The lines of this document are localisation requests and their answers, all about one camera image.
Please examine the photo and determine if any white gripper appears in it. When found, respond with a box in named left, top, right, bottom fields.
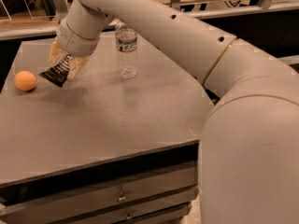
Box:
left=49, top=17, right=100, bottom=79

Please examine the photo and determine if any black rxbar chocolate wrapper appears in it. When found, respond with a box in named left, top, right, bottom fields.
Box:
left=39, top=55, right=70, bottom=87

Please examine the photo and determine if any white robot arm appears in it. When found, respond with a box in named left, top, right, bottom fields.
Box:
left=57, top=0, right=299, bottom=224

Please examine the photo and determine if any orange fruit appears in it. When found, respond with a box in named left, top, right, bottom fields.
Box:
left=14, top=71, right=37, bottom=91

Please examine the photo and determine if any clear plastic water bottle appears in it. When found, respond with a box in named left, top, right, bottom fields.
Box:
left=115, top=21, right=137, bottom=79

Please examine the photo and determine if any grey drawer cabinet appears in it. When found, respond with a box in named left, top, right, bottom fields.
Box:
left=0, top=31, right=216, bottom=224

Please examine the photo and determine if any upper grey drawer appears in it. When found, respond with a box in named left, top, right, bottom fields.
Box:
left=0, top=161, right=197, bottom=224

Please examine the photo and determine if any grey drawer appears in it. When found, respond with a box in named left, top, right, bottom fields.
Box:
left=50, top=186, right=198, bottom=224
left=0, top=161, right=197, bottom=224

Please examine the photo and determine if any lower grey drawer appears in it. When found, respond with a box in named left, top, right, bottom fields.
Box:
left=50, top=186, right=198, bottom=224

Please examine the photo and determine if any metal railing frame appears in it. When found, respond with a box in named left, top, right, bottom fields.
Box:
left=0, top=0, right=299, bottom=40

